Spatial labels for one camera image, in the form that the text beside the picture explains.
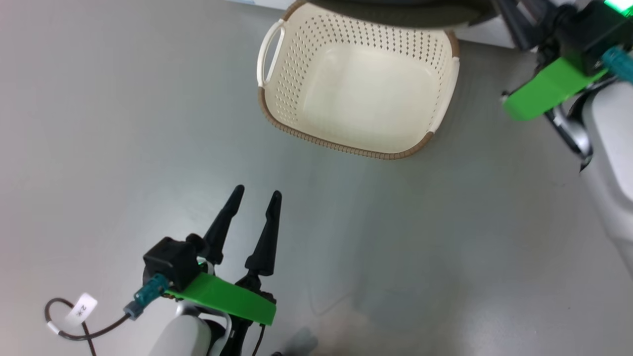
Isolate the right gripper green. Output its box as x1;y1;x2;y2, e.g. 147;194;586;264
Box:
495;0;610;172

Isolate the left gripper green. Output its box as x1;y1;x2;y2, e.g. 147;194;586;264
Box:
165;184;283;356

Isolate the white front-load washing machine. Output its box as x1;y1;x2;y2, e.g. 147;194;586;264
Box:
236;0;516;49

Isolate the cream perforated laundry basket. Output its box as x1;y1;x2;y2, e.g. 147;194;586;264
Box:
256;0;461;161

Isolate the right camera teal-plug cable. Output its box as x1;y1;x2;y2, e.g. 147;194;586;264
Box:
601;46;633;83

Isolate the camera teal-plug cable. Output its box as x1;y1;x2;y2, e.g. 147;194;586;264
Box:
601;46;633;83
44;273;172;356

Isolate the left camera teal-plug cable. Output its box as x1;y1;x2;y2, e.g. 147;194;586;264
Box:
44;273;172;356

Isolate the white paper cable tag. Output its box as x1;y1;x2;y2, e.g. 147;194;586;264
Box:
64;292;98;327

